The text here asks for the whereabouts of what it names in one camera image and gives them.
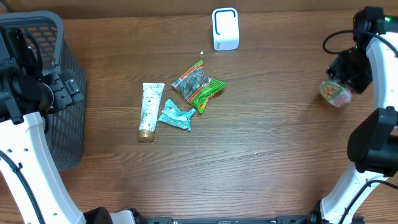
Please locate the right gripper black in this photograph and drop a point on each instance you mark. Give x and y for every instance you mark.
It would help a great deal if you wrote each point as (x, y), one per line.
(337, 67)

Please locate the green cup noodles container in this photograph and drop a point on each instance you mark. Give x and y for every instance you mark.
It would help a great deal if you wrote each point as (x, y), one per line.
(336, 93)

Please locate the green snack bag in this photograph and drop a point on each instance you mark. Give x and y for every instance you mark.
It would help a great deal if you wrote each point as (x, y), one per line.
(196, 88)

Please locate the teal snack packet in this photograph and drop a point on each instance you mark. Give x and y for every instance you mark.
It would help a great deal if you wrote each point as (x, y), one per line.
(173, 116)

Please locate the white cosmetic tube gold cap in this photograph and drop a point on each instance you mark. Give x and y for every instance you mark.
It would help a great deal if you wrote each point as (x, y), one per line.
(151, 98)

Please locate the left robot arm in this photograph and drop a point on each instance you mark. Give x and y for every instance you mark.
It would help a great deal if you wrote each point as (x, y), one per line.
(27, 97)

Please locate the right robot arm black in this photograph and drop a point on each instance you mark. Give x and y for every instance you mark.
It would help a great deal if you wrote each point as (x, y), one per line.
(372, 149)

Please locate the white barcode scanner stand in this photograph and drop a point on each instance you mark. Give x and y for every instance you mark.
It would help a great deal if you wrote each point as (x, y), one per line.
(225, 24)

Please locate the grey plastic mesh basket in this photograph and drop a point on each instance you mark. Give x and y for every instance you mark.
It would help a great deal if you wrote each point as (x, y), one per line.
(67, 117)

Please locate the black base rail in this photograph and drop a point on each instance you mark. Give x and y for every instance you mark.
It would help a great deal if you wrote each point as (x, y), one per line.
(277, 220)

